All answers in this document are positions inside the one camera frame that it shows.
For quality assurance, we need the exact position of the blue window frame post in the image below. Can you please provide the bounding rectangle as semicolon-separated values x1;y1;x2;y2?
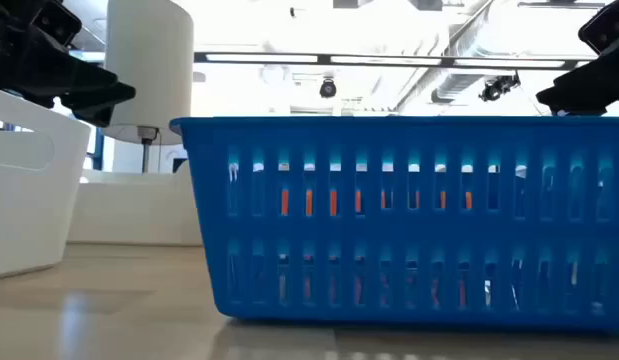
91;127;106;172

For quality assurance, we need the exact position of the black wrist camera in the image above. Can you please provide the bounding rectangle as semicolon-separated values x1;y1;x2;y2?
31;0;84;47
577;0;619;55

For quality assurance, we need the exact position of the white cylinder shade table lamp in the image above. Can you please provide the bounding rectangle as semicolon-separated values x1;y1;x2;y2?
101;0;195;175

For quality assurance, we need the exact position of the white plastic storage bin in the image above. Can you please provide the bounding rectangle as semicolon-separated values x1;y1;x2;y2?
66;159;205;247
0;85;93;281

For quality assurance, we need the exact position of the grey ceiling ventilation duct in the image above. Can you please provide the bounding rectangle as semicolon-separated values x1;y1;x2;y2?
394;0;520;114

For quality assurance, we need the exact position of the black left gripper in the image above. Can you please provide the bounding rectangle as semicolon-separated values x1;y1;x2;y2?
0;24;137;129

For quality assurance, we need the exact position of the black round overhead camera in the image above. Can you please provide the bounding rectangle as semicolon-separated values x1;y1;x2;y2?
318;75;339;100

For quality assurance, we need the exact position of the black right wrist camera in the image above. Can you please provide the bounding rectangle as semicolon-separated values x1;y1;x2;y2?
577;0;619;55

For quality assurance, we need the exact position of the black ceiling spotlight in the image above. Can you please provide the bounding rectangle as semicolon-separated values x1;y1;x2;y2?
478;71;522;103

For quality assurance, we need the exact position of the blue slotted plastic basket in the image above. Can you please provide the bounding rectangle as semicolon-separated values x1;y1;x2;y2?
168;115;619;334

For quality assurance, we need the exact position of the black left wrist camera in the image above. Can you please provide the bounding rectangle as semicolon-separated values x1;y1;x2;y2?
31;0;84;47

